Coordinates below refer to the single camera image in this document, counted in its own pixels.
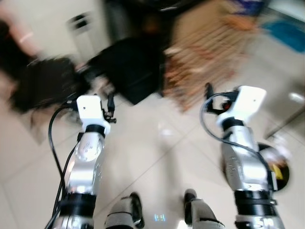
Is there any yellow trash piece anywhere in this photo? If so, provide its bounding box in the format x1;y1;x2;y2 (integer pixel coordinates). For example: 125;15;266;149
274;165;287;181

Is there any large black bag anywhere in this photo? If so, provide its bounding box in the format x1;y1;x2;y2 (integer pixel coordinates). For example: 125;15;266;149
88;37;166;105

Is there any brown wicker furniture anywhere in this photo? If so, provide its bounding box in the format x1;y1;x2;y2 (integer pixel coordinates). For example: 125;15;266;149
163;0;268;114

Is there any small black bag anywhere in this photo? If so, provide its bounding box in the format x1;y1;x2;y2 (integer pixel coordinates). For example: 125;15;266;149
10;56;90;114

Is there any white upright appliance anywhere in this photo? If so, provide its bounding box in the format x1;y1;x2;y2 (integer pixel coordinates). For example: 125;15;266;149
67;12;97;62

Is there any blue floor mat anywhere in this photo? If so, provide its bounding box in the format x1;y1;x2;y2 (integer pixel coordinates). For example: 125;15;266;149
262;19;305;53

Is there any grey left robot leg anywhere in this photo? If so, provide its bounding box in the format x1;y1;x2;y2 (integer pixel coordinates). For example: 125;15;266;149
104;192;145;229

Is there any grey robot leg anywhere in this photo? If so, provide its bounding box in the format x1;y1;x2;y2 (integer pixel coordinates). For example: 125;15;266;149
104;192;145;229
183;189;224;229

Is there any grey right robot leg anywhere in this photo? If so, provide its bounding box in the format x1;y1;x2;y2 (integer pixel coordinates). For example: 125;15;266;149
183;189;224;229

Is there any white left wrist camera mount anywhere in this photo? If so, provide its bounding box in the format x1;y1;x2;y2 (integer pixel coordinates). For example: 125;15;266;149
76;95;111;135

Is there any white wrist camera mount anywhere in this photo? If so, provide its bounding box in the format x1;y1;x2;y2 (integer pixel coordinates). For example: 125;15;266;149
76;95;111;135
217;86;267;129

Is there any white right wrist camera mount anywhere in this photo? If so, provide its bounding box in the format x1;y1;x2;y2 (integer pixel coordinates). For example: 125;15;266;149
217;86;267;129

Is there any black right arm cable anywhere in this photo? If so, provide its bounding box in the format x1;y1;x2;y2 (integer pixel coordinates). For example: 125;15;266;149
200;97;273;191

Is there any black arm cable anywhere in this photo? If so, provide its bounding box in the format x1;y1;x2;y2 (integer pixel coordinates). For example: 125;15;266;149
47;102;80;229
200;97;273;191

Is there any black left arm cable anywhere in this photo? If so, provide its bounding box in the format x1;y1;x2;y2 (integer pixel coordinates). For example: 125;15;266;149
47;102;80;229

